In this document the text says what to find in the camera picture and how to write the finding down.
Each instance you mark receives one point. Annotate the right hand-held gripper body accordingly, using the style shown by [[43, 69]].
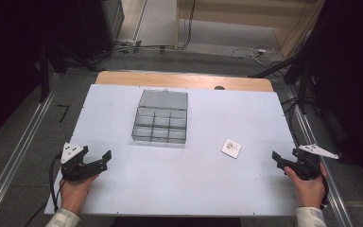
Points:
[[307, 167]]

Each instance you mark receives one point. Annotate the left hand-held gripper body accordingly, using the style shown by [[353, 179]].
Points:
[[74, 167]]

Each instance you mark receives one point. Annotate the small white square card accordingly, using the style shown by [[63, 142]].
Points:
[[231, 148]]

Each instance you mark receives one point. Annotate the clear plastic compartment box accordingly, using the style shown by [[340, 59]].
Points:
[[160, 121]]

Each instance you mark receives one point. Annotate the person's right hand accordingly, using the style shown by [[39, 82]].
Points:
[[308, 192]]

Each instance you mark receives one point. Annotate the person's left hand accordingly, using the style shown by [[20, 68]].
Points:
[[74, 194]]

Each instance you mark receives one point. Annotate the black metal stand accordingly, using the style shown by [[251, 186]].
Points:
[[45, 72], [296, 72]]

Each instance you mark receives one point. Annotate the grey power strip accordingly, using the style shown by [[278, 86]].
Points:
[[128, 44]]

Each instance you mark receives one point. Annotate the black cabinet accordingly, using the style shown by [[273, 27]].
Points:
[[102, 28]]

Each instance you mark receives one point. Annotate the metal floor rail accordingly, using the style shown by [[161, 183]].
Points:
[[19, 151], [321, 164]]

